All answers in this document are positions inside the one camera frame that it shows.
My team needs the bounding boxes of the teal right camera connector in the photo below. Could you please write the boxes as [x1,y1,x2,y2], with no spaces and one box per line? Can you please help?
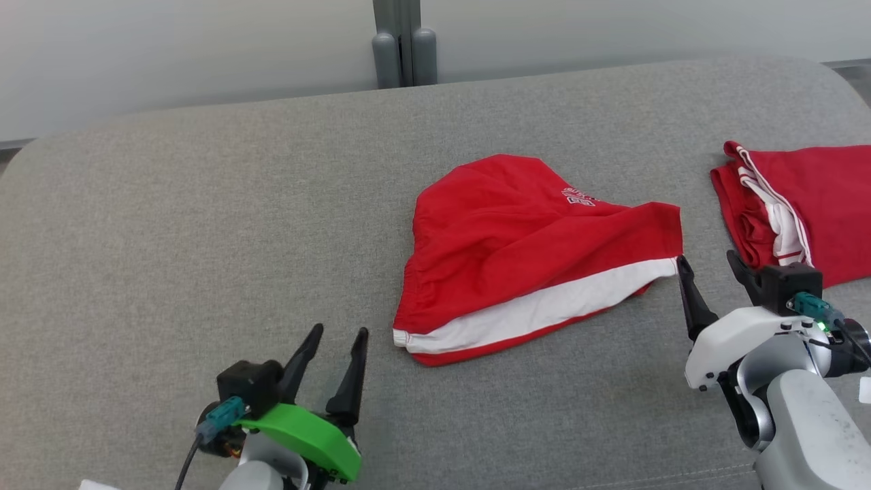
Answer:
[789,292,845,329]

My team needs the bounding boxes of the teal left camera connector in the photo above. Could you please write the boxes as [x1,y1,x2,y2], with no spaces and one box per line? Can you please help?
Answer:
[195,396,248,444]

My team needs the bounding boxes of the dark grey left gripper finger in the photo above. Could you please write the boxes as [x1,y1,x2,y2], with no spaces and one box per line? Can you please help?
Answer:
[278,323,325,407]
[325,327,370,427]

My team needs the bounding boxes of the red shorts with white stripe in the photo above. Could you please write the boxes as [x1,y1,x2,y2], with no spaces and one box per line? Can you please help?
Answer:
[392,153,685,368]

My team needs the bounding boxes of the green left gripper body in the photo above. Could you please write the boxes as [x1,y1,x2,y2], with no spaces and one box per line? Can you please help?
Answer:
[234,402,363,485]

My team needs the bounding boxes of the red Bulls basketball jersey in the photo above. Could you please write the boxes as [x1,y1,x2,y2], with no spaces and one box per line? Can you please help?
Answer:
[710,140,871,289]

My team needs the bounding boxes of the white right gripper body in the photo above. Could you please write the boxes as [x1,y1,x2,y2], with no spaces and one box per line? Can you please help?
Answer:
[684,305,829,393]

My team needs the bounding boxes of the teal camera connector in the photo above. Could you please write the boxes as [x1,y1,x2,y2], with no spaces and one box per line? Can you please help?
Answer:
[195,396,248,444]
[789,292,845,329]

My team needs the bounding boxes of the grey partition post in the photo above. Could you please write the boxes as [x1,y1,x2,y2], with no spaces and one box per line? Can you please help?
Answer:
[371,0,438,90]

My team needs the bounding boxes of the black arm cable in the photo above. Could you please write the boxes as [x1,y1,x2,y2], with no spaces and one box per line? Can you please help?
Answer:
[174,436,206,490]
[808,318,871,365]

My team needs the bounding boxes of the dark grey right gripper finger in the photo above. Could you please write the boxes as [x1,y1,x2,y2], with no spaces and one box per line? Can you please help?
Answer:
[675,255,720,342]
[725,249,763,308]

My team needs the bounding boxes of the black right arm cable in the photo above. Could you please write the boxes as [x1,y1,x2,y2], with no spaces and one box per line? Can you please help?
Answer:
[808,318,871,365]

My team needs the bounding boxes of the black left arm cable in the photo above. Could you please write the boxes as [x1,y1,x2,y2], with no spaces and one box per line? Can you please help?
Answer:
[174,436,206,490]

